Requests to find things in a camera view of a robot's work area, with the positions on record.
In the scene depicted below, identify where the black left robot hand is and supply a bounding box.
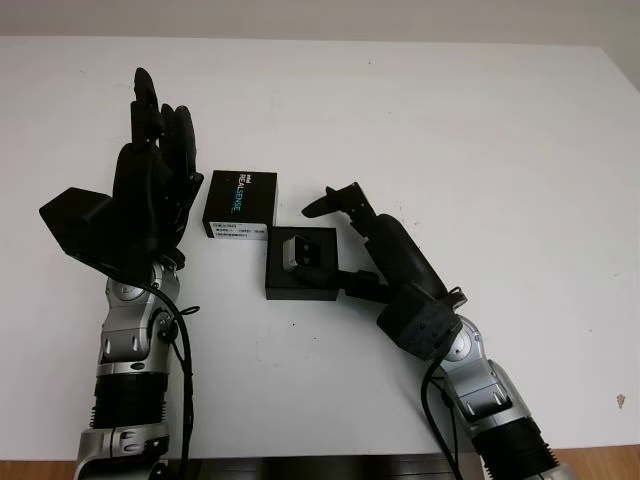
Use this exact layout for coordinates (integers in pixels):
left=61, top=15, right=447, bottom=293
left=110, top=67, right=205, bottom=265

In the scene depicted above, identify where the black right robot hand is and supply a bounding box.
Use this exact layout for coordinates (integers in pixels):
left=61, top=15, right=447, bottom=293
left=301, top=182, right=469, bottom=307

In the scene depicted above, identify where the small silver depth camera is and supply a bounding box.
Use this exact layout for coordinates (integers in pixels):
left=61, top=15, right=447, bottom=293
left=282, top=237, right=325, bottom=270

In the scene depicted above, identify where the black RealSense box lid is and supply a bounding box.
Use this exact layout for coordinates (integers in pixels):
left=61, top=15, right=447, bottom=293
left=201, top=169, right=279, bottom=242

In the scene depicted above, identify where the dark robot torso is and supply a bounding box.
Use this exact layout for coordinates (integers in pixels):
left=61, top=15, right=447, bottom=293
left=164, top=457, right=471, bottom=480

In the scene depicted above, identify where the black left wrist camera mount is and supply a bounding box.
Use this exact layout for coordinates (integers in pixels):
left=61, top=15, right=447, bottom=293
left=38, top=187, right=152, bottom=282

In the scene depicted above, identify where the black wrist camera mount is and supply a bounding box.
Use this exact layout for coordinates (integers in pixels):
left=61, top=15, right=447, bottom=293
left=375, top=282, right=464, bottom=362
left=38, top=187, right=152, bottom=282

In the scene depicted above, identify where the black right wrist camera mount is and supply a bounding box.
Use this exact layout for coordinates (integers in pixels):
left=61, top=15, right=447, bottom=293
left=375, top=282, right=464, bottom=362

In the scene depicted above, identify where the black camera box base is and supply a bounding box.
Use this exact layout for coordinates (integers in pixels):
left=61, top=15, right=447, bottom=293
left=263, top=226, right=340, bottom=302

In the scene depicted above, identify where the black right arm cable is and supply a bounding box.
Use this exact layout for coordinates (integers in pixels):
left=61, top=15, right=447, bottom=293
left=420, top=359, right=464, bottom=480

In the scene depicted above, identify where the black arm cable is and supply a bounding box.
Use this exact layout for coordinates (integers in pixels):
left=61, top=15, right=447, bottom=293
left=420, top=359, right=464, bottom=480
left=127, top=282, right=202, bottom=480

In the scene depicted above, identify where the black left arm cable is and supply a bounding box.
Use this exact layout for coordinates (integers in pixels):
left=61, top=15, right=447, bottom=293
left=127, top=282, right=202, bottom=480

